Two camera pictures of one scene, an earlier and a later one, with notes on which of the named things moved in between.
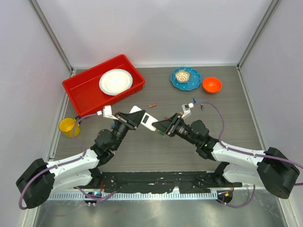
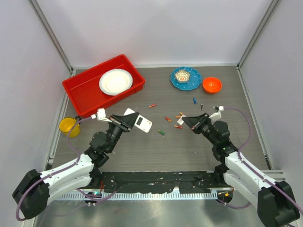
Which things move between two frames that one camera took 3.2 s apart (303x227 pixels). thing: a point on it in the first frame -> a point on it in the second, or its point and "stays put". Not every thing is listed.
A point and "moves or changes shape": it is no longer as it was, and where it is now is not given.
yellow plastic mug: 67,125 stays put
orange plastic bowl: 211,85 stays put
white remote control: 147,120 moves or changes shape
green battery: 162,133 stays put
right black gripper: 172,123 -> 195,123
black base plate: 188,182 stays put
